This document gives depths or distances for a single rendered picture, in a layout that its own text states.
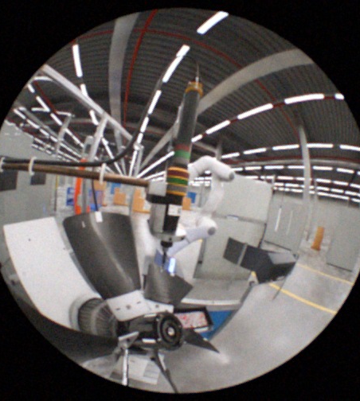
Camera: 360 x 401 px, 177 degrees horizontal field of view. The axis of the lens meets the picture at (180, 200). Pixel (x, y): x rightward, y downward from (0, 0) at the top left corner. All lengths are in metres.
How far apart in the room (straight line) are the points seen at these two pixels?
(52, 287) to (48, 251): 0.12
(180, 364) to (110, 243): 1.43
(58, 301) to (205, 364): 1.42
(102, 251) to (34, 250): 0.27
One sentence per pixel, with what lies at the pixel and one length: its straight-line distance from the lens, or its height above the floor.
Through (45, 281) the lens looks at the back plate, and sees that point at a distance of 0.46.
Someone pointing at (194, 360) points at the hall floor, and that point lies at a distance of 1.59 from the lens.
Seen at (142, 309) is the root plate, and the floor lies 1.25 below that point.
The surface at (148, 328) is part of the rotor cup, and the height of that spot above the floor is 1.26.
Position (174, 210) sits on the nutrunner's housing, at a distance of 0.23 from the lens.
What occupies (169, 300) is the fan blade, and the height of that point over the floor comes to 1.19.
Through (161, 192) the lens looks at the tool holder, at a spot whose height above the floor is 1.51.
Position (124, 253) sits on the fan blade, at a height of 1.35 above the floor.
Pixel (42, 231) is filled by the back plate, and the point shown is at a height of 1.33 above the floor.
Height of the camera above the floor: 1.52
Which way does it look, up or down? 3 degrees down
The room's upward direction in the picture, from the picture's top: 10 degrees clockwise
